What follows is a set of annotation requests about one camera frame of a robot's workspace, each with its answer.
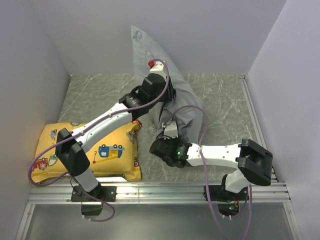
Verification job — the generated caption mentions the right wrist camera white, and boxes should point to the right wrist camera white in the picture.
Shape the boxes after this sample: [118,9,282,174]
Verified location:
[162,120,179,139]

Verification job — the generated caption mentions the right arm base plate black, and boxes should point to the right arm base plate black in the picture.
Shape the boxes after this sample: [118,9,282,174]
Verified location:
[208,185,249,203]

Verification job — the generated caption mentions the yellow cartoon print pillow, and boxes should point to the yellow cartoon print pillow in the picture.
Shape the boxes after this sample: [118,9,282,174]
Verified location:
[31,120,142,183]

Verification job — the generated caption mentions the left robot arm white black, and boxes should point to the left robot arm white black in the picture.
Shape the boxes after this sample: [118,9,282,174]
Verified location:
[55,73,176,201]

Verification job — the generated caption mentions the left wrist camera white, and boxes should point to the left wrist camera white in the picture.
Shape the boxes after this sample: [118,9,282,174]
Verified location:
[148,60,167,79]

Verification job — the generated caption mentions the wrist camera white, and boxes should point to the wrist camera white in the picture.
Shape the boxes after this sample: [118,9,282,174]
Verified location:
[162,120,179,139]
[148,60,167,79]

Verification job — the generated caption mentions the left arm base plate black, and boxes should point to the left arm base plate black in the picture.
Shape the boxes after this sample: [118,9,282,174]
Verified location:
[70,185,117,202]

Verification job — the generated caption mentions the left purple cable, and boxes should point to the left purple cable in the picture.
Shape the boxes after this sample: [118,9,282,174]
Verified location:
[27,58,171,222]

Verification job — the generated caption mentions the grey pillowcase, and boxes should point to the grey pillowcase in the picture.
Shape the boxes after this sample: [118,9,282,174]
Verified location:
[131,25,204,144]

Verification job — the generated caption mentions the aluminium front rail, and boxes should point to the aluminium front rail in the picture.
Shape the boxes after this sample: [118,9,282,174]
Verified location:
[16,177,303,240]

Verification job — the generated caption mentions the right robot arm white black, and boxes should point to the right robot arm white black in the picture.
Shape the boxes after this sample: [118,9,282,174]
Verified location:
[149,136,273,203]

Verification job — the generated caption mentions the purple cable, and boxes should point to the purple cable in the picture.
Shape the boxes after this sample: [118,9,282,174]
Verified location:
[27,58,171,222]
[161,104,253,240]

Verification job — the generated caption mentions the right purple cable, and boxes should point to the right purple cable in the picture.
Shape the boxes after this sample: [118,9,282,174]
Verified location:
[161,104,253,240]

